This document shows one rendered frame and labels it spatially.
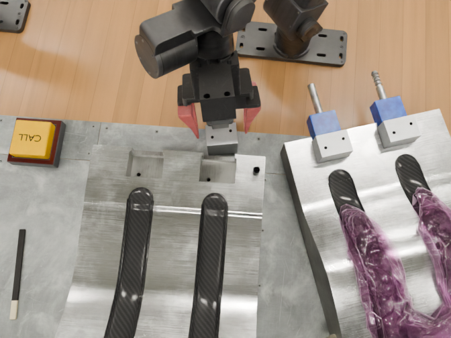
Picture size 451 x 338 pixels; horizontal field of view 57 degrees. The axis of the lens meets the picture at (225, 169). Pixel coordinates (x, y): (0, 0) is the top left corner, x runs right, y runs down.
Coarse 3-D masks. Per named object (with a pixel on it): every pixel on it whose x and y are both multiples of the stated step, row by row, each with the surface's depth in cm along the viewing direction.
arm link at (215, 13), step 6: (204, 0) 48; (210, 0) 47; (216, 0) 46; (222, 0) 46; (228, 0) 46; (210, 6) 47; (216, 6) 47; (222, 6) 47; (210, 12) 49; (216, 12) 47; (222, 12) 48; (216, 18) 48; (222, 18) 49
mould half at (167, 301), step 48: (96, 192) 61; (192, 192) 61; (240, 192) 61; (96, 240) 60; (192, 240) 60; (240, 240) 60; (96, 288) 58; (144, 288) 58; (192, 288) 58; (240, 288) 58; (96, 336) 54; (144, 336) 54; (240, 336) 55
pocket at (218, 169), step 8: (208, 160) 64; (216, 160) 64; (224, 160) 64; (232, 160) 64; (200, 168) 62; (208, 168) 65; (216, 168) 65; (224, 168) 65; (232, 168) 65; (200, 176) 63; (208, 176) 64; (216, 176) 64; (224, 176) 64; (232, 176) 64
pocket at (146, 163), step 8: (136, 152) 64; (144, 152) 64; (152, 152) 64; (160, 152) 64; (128, 160) 63; (136, 160) 65; (144, 160) 65; (152, 160) 65; (160, 160) 65; (128, 168) 63; (136, 168) 65; (144, 168) 65; (152, 168) 65; (160, 168) 65; (136, 176) 64; (144, 176) 64; (152, 176) 64; (160, 176) 64
